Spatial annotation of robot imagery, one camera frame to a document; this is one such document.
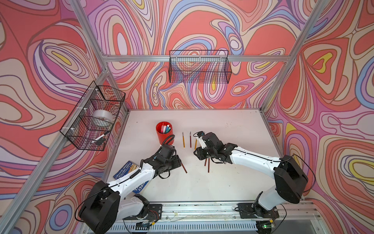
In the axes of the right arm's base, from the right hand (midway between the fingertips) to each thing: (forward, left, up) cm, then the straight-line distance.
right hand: (197, 155), depth 84 cm
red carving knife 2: (-2, -7, -8) cm, 11 cm away
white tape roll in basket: (+12, +46, +25) cm, 54 cm away
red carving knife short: (-4, +8, -9) cm, 12 cm away
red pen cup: (+19, +21, +2) cm, 28 cm away
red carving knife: (0, -6, -9) cm, 10 cm away
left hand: (-3, +10, -3) cm, 11 cm away
